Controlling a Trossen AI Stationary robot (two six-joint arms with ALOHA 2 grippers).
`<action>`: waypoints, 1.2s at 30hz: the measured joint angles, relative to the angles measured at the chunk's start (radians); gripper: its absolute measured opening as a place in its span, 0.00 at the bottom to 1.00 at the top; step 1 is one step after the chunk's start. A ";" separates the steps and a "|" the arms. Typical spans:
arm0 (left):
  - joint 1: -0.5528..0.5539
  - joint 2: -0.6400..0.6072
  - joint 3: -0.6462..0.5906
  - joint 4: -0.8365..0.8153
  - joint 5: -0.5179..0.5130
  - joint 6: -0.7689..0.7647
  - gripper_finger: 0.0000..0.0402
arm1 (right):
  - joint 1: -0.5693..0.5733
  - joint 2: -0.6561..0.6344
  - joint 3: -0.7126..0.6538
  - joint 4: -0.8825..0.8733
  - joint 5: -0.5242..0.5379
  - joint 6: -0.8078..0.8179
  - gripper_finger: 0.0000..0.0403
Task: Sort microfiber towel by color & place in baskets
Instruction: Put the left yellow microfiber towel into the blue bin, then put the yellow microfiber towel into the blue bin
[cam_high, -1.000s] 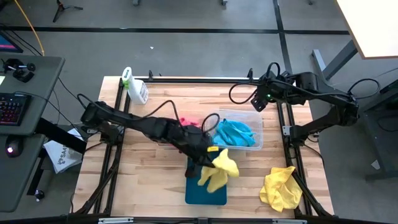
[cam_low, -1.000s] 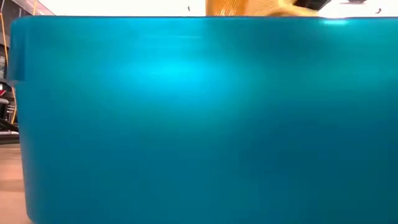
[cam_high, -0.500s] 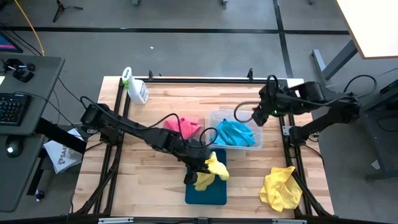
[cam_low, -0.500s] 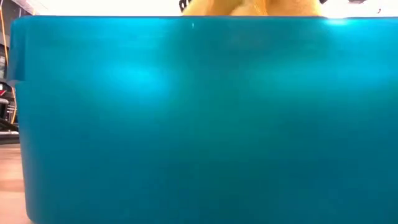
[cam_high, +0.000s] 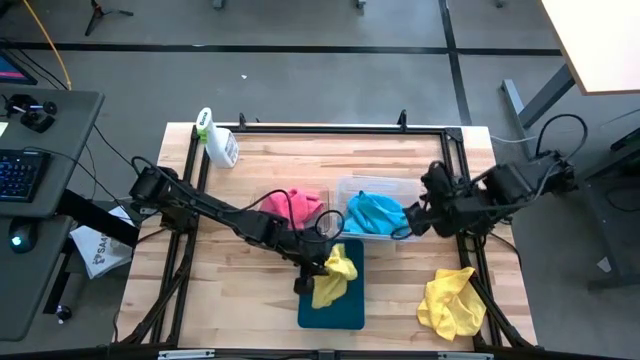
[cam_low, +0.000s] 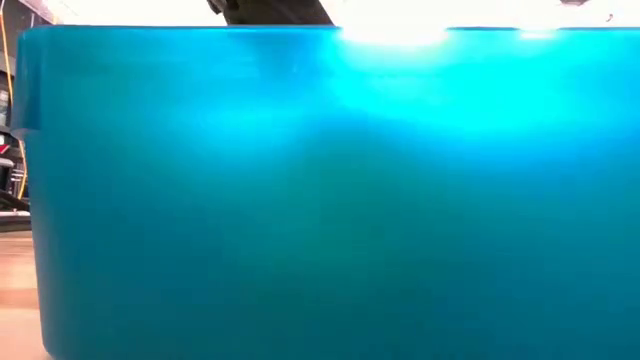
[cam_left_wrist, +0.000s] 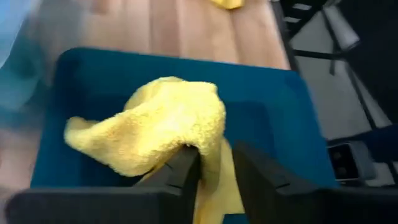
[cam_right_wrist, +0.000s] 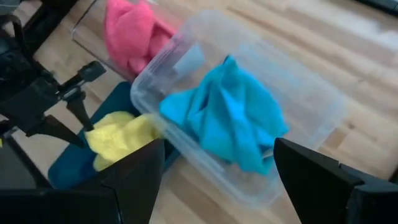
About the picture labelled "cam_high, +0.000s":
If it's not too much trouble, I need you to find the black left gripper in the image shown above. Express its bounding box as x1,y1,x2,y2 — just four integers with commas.
278,228,334,297

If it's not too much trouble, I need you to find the yellow microfiber towel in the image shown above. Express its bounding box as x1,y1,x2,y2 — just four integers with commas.
416,266,488,343
311,243,359,310

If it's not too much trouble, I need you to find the blue microfiber towel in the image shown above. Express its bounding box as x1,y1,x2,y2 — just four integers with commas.
343,190,412,236

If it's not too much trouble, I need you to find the pink microfiber towel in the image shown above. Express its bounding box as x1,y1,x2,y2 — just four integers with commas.
258,187,325,231

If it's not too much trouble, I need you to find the teal mat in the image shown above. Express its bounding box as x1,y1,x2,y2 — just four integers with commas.
297,238,367,331

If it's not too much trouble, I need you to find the clear plastic bin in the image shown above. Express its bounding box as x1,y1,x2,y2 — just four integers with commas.
333,174,427,243
254,183,334,237

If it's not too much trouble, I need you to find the white spray bottle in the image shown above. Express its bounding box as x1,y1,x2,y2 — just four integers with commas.
195,106,240,169

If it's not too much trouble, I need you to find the gray metal table leg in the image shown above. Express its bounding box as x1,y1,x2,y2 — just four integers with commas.
500,63,576,130

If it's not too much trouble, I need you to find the white printed bag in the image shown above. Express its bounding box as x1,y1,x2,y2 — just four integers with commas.
69,205,135,280

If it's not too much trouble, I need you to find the black desk leg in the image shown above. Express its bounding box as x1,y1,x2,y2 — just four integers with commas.
43,188,141,316

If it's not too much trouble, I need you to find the light wooden table top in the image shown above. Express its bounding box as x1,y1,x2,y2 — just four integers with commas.
539,0,640,96

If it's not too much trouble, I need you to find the black computer mouse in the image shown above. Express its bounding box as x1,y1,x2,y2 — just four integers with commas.
8,222,39,255

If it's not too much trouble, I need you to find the gray side desk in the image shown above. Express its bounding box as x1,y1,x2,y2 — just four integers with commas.
0,88,106,343

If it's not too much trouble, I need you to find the black backlit keyboard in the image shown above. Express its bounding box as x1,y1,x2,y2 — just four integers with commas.
0,148,53,204

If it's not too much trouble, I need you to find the black tripod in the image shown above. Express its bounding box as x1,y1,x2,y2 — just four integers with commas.
83,0,135,38

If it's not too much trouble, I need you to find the computer monitor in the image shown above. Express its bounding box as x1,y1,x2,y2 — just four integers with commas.
0,49,39,87

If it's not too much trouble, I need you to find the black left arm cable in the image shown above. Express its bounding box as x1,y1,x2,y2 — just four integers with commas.
130,155,347,245

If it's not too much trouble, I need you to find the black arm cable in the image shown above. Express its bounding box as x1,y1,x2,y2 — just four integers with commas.
534,113,589,162
130,155,347,245

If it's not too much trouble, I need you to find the white cable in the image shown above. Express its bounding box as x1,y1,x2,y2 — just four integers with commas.
489,133,539,147

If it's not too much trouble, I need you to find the black metal table frame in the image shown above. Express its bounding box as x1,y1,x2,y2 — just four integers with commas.
114,110,539,352

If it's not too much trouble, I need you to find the silver metal bracket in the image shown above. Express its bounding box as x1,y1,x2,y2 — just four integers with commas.
157,349,216,360
437,351,494,360

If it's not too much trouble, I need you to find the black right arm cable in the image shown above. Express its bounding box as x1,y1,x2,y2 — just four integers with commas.
534,113,589,162

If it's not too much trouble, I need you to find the yellow cable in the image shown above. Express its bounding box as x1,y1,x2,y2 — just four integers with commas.
20,0,73,92

